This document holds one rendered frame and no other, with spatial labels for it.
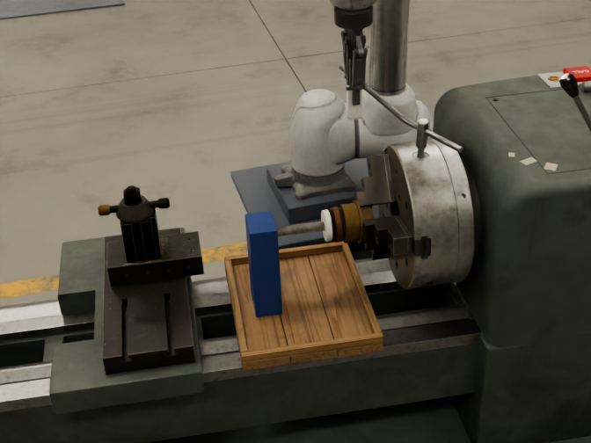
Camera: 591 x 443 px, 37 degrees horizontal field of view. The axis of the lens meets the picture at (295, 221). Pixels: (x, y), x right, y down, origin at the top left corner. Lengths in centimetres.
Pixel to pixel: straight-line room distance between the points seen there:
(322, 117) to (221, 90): 268
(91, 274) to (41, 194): 222
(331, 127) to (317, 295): 60
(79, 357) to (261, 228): 46
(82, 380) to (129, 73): 373
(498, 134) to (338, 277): 50
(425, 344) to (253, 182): 97
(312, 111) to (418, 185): 70
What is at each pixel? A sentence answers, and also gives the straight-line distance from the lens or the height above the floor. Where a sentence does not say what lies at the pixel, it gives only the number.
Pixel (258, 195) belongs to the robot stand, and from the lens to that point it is 264.
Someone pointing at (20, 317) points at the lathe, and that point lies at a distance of 214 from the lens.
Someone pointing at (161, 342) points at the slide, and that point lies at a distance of 180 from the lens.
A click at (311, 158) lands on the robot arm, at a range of 247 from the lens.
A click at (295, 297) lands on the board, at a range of 201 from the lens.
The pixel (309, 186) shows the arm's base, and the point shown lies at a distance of 252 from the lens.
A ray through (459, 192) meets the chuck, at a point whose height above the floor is 119.
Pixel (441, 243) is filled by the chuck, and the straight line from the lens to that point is 180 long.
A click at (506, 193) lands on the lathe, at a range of 175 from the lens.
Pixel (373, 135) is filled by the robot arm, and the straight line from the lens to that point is 246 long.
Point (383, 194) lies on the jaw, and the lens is 191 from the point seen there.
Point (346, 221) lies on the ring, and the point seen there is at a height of 111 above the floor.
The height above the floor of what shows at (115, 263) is 102.
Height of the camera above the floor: 214
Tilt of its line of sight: 34 degrees down
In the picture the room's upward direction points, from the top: 2 degrees counter-clockwise
